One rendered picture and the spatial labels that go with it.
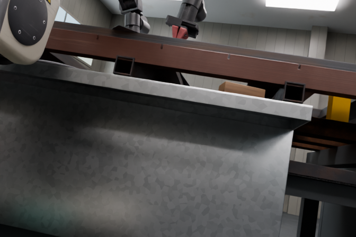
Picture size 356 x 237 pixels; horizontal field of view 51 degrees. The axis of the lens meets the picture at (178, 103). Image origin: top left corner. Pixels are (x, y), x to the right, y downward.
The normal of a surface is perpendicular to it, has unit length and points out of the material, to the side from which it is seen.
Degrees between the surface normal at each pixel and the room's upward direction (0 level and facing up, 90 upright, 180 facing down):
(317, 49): 90
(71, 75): 90
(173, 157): 90
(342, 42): 90
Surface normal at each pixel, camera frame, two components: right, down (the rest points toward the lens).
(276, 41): -0.22, -0.20
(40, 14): 0.96, 0.14
